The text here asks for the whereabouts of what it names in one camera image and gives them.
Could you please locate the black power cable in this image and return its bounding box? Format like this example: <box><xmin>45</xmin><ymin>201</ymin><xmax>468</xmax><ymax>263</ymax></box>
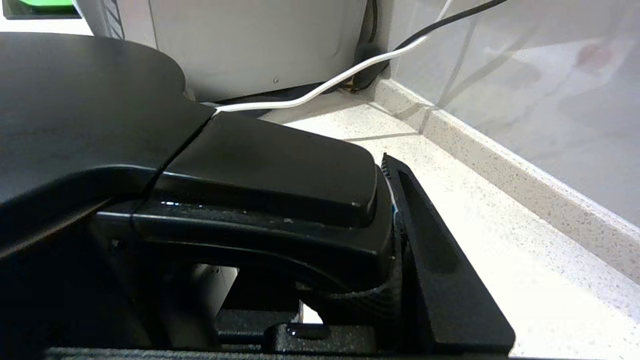
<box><xmin>345</xmin><ymin>0</ymin><xmax>508</xmax><ymax>93</ymax></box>

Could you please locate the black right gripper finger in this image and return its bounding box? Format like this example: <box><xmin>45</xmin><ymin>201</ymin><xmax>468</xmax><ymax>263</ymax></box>
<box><xmin>381</xmin><ymin>152</ymin><xmax>516</xmax><ymax>356</ymax></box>

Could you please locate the green tray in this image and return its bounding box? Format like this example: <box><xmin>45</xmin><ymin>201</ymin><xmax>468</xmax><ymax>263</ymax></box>
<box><xmin>2</xmin><ymin>0</ymin><xmax>81</xmax><ymax>20</ymax></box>

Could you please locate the white cable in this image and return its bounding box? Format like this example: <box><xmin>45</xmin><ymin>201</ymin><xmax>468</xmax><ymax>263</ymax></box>
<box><xmin>200</xmin><ymin>0</ymin><xmax>453</xmax><ymax>113</ymax></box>

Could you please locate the black electric kettle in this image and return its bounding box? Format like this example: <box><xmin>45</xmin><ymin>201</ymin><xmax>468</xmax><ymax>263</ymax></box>
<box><xmin>0</xmin><ymin>31</ymin><xmax>401</xmax><ymax>351</ymax></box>

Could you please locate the silver microwave oven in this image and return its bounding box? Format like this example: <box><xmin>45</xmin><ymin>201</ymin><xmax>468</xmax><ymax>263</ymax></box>
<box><xmin>72</xmin><ymin>0</ymin><xmax>391</xmax><ymax>103</ymax></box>

